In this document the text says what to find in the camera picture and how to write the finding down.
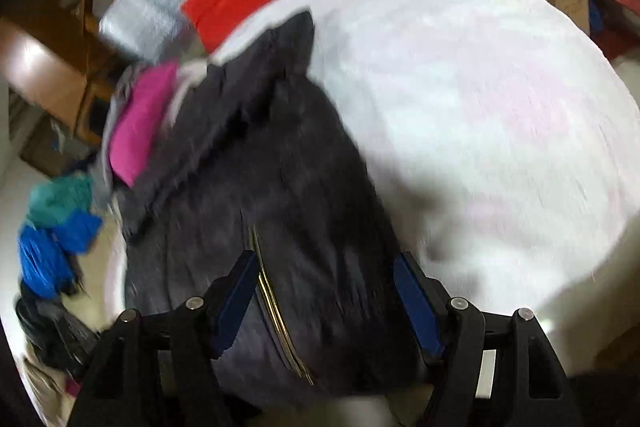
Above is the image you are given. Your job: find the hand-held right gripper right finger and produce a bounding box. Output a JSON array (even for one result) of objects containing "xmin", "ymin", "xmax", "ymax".
[{"xmin": 392, "ymin": 252, "xmax": 583, "ymax": 427}]

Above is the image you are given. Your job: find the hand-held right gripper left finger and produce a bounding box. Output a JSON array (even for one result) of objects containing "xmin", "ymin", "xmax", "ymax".
[{"xmin": 67, "ymin": 249, "xmax": 261, "ymax": 427}]

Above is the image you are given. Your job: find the black quilted jacket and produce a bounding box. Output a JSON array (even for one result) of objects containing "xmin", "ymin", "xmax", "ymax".
[{"xmin": 117, "ymin": 9, "xmax": 436, "ymax": 408}]

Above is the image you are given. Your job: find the black shiny coat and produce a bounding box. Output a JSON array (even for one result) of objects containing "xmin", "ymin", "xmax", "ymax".
[{"xmin": 15, "ymin": 292, "xmax": 101, "ymax": 378}]

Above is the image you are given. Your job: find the pink pillow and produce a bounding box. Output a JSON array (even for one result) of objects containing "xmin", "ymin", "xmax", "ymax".
[{"xmin": 109, "ymin": 59, "xmax": 181, "ymax": 188}]

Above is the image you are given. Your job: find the blue jacket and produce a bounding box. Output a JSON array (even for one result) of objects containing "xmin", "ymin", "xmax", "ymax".
[{"xmin": 17, "ymin": 212, "xmax": 103, "ymax": 300}]

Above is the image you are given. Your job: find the teal jacket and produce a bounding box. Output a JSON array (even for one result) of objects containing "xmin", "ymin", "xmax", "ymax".
[{"xmin": 27, "ymin": 174, "xmax": 96, "ymax": 228}]

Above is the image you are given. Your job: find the white fleece blanket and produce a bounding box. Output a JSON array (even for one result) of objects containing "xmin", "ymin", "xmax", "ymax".
[{"xmin": 215, "ymin": 0, "xmax": 640, "ymax": 388}]

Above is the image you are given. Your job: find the wooden chair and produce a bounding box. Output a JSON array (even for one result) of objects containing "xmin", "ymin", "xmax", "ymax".
[{"xmin": 0, "ymin": 14, "xmax": 116, "ymax": 145}]

